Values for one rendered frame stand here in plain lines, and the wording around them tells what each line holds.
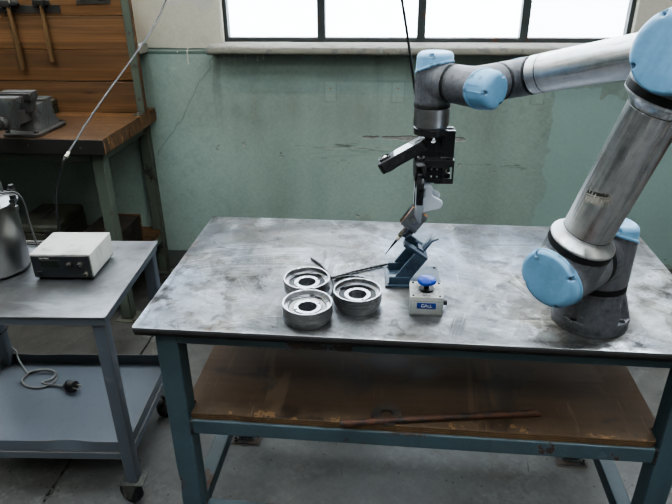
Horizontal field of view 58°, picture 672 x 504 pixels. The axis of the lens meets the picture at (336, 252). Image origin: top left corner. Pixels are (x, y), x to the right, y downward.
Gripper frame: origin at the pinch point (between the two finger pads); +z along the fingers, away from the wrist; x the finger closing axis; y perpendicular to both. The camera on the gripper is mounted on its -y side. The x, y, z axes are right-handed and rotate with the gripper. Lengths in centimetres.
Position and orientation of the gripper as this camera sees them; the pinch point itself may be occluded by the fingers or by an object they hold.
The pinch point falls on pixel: (415, 214)
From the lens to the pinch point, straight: 137.2
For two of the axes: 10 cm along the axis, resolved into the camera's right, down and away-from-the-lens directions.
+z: 0.1, 9.0, 4.4
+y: 10.0, 0.1, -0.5
